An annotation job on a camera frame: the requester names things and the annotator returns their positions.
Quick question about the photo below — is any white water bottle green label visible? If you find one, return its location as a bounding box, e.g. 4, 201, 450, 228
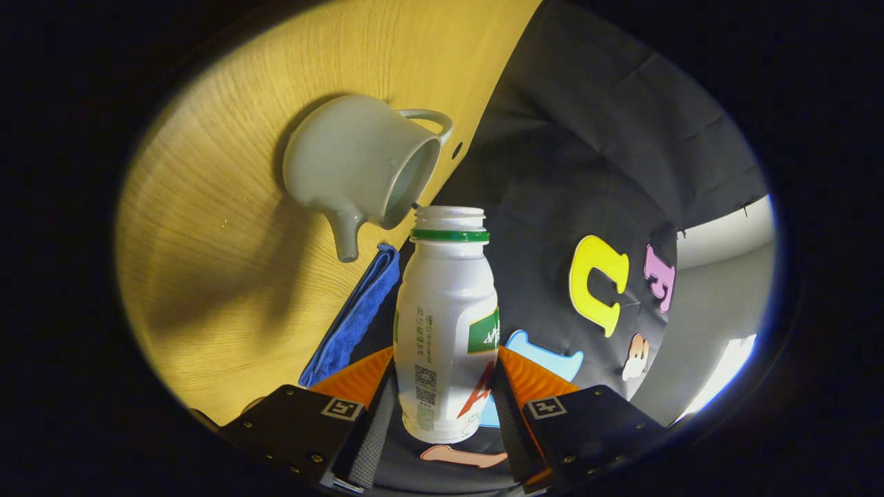
393, 205, 500, 445

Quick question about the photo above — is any white teacup with spout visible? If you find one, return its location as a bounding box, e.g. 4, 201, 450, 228
282, 94, 454, 264

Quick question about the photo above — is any blue folded towel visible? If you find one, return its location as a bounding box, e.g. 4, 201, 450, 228
298, 243, 402, 389

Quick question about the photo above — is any ceiling light panel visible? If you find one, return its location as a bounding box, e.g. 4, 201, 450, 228
679, 334, 758, 423

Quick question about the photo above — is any black backdrop cloth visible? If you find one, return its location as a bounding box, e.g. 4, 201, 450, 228
349, 0, 771, 495

